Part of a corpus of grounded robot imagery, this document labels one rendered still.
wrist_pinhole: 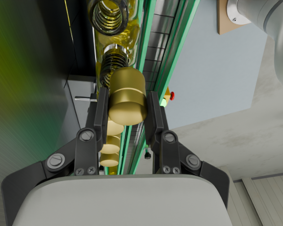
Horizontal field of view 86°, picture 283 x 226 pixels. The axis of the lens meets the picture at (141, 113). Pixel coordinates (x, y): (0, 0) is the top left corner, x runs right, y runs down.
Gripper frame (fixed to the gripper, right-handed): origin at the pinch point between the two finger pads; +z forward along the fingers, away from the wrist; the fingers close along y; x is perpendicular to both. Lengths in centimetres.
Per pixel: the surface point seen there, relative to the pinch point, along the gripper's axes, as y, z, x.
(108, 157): -1.9, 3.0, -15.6
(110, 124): -1.6, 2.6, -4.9
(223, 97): 70, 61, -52
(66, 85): -16.6, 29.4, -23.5
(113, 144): -1.1, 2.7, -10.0
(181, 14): 11.3, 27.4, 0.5
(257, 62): 73, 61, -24
